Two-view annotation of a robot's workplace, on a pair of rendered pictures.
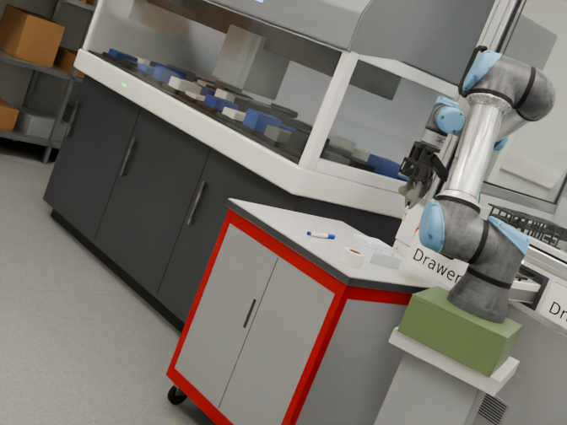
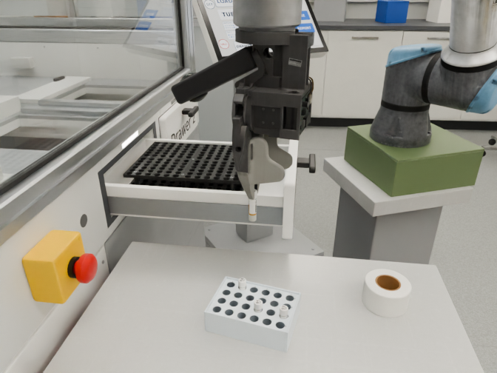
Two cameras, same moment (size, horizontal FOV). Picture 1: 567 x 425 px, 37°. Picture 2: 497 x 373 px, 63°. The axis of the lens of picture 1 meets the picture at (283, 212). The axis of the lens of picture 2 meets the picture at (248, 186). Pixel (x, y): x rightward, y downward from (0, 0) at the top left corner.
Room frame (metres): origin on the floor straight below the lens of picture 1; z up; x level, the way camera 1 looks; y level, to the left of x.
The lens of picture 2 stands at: (3.03, 0.02, 1.22)
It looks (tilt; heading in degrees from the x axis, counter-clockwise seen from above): 27 degrees down; 232
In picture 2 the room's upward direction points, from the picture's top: straight up
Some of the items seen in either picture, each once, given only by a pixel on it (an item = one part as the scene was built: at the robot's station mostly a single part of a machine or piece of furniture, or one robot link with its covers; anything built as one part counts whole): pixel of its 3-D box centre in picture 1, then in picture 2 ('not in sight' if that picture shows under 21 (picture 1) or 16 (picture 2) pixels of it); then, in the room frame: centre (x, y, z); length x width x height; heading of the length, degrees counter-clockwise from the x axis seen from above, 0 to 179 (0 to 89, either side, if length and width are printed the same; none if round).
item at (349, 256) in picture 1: (352, 257); (386, 292); (2.55, -0.24, 0.78); 0.07 x 0.07 x 0.04
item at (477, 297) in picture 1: (483, 292); (402, 118); (2.11, -0.54, 0.91); 0.15 x 0.15 x 0.10
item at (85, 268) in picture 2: not in sight; (82, 268); (2.94, -0.47, 0.88); 0.04 x 0.03 x 0.04; 45
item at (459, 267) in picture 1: (447, 264); (291, 177); (2.52, -0.51, 0.87); 0.29 x 0.02 x 0.11; 45
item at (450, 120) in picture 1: (454, 121); not in sight; (2.62, -0.38, 1.27); 0.11 x 0.11 x 0.08; 4
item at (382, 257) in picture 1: (379, 255); (254, 311); (2.74, -0.34, 0.78); 0.12 x 0.08 x 0.04; 124
